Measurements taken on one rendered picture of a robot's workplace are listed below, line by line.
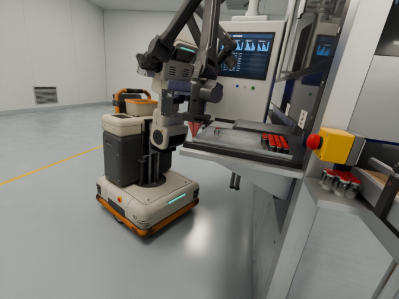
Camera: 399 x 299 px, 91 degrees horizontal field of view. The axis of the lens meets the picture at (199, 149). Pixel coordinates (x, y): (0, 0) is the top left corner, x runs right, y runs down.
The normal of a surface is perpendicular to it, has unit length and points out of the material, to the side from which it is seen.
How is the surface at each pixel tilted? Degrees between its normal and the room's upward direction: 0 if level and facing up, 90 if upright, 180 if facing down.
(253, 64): 90
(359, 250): 90
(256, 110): 90
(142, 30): 90
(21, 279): 0
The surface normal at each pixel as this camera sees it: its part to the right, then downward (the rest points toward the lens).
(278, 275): -0.26, 0.29
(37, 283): 0.11, -0.94
